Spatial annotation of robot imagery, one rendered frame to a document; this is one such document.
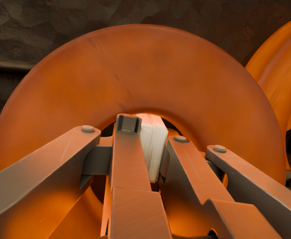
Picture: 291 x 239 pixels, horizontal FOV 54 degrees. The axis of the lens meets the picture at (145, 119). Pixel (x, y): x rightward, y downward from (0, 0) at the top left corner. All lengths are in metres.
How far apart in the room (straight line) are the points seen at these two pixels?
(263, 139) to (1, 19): 0.23
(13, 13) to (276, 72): 0.22
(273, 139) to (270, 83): 0.06
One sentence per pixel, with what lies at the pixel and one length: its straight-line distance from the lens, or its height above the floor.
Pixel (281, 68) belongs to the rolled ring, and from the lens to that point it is 0.21.
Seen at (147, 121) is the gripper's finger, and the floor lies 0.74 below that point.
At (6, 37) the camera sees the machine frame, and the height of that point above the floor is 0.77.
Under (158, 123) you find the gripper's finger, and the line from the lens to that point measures 0.15.
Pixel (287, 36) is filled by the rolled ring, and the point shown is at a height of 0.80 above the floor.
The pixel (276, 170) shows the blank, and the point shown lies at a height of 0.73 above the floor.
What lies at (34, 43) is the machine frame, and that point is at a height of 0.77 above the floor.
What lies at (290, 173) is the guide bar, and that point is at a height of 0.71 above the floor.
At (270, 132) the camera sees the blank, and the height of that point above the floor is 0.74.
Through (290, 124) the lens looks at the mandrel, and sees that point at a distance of 0.34.
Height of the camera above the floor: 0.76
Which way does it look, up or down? 10 degrees down
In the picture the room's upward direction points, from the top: 11 degrees clockwise
